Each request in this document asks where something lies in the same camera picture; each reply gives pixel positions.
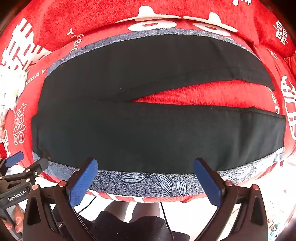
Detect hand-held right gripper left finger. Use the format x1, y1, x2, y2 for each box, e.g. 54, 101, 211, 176
23, 158, 99, 241

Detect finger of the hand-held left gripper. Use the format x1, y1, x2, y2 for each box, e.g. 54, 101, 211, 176
0, 158, 49, 186
0, 152, 25, 173

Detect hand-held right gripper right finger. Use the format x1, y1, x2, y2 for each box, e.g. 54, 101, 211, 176
193, 158, 269, 241

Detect black pants with patterned stripe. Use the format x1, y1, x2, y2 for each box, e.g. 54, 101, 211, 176
31, 29, 286, 197

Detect person's left hand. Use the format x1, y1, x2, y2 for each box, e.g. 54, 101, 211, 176
1, 205, 25, 233

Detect person's legs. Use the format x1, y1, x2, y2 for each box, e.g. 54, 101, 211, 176
104, 201, 162, 223

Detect person's black skirt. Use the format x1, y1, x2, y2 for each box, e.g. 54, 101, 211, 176
79, 210, 192, 241

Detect colourful printed object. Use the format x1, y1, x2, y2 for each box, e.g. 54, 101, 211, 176
266, 204, 288, 241

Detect red printed blanket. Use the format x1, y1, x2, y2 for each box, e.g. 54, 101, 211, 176
0, 0, 296, 204

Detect thin black cable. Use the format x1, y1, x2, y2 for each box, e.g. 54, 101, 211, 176
77, 196, 97, 214

